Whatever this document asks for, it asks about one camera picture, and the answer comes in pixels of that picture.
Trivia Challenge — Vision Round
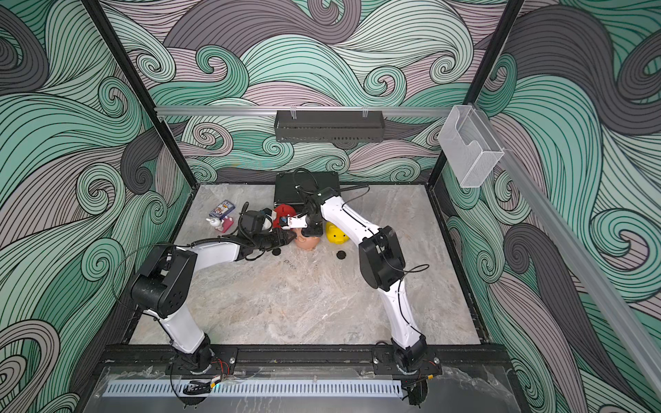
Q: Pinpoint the aluminium rail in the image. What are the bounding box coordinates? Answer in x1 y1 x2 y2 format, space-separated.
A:
154 105 452 118
469 104 660 395

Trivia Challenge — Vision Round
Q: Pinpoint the red piggy bank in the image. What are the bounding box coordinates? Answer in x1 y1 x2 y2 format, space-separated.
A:
273 204 297 228

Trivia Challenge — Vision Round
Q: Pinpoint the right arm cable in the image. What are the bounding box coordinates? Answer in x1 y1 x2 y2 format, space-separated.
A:
292 167 370 208

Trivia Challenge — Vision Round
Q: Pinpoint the white pink bunny toy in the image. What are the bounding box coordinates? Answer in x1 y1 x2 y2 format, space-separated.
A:
207 216 234 234

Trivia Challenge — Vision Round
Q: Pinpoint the black wall shelf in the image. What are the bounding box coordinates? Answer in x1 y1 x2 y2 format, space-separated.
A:
274 111 386 144

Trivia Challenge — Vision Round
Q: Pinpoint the aluminium rail right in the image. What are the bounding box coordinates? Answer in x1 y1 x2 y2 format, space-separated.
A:
469 104 660 395

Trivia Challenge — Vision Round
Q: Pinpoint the pink piggy bank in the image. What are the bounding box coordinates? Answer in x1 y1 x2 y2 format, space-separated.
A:
294 228 321 251

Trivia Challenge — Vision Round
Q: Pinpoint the clear plastic holder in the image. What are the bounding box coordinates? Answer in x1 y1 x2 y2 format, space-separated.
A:
438 105 504 189

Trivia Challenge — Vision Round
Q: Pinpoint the white cable duct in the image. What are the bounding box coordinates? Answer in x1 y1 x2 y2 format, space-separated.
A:
102 379 404 399

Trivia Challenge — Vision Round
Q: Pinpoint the black case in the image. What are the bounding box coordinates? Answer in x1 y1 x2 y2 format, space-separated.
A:
274 171 340 208

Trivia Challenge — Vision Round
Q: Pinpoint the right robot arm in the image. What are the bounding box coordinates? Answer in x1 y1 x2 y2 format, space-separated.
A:
296 187 429 375

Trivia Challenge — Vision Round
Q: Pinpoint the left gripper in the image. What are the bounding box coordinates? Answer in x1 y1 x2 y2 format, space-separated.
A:
252 227 297 252

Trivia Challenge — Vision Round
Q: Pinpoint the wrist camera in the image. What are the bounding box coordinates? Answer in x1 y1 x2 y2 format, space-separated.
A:
240 208 273 234
279 216 308 231

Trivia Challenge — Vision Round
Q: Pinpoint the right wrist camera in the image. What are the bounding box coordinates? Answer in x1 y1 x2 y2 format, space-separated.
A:
279 216 308 231

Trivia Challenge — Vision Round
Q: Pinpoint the card box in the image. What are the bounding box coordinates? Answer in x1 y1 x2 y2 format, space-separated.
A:
209 200 236 220

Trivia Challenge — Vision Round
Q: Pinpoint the aluminium rail back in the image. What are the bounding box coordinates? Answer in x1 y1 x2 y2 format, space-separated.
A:
154 105 452 118

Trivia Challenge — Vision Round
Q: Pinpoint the yellow piggy bank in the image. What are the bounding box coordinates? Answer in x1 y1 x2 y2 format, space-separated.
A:
325 221 350 244

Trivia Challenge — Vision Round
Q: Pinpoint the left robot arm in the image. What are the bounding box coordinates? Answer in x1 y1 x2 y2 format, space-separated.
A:
129 229 295 374

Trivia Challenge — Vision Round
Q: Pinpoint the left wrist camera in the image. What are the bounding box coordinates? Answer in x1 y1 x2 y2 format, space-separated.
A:
240 208 273 234

